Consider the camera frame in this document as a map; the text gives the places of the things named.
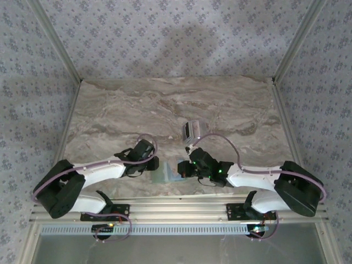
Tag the white card with red print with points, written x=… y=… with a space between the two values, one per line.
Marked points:
x=196 y=128

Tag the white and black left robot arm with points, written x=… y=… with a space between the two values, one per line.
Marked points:
x=99 y=170

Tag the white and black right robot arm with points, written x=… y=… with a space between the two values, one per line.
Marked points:
x=253 y=178

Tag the black VIP card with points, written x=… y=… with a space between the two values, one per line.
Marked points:
x=187 y=130

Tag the black circuit board with LED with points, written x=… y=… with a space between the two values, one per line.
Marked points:
x=254 y=232
x=103 y=230

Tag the aluminium mounting rail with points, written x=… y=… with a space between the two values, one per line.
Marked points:
x=178 y=209

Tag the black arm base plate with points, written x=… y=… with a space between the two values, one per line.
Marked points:
x=123 y=210
x=233 y=211

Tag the aluminium side rail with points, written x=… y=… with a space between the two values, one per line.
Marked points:
x=67 y=123
x=291 y=137

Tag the aluminium corner post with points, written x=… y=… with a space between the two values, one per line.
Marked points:
x=297 y=41
x=59 y=41

